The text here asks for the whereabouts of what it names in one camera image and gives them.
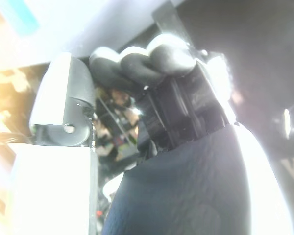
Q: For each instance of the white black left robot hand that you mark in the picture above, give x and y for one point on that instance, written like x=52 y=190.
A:
x=186 y=183

